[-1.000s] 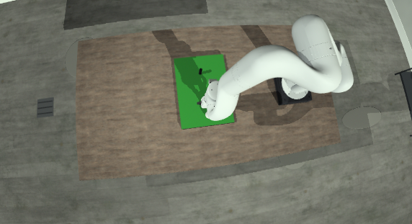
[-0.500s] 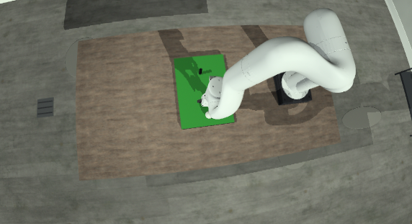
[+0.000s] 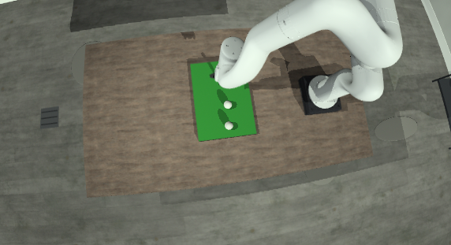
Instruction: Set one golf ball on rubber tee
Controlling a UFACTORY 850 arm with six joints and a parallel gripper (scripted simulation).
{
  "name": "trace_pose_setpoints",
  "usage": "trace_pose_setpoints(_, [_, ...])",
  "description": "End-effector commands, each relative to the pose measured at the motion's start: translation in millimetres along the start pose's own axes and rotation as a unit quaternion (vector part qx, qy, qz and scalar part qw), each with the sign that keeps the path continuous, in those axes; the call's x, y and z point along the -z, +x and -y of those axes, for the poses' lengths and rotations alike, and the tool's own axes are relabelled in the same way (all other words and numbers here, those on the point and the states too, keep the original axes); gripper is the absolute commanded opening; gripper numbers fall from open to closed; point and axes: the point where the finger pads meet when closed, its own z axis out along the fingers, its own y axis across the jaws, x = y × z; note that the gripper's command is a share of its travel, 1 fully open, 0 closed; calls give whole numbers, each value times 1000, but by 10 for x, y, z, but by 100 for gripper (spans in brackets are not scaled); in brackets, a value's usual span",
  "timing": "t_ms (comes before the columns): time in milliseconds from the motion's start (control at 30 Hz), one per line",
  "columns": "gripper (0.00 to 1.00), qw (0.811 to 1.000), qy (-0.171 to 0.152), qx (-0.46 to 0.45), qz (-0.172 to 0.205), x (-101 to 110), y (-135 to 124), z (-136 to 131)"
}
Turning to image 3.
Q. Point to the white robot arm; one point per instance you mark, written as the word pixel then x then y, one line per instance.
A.
pixel 352 21

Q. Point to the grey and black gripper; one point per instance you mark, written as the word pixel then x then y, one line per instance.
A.
pixel 215 74

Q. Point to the green golf mat with black tee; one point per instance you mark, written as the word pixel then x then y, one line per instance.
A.
pixel 209 98

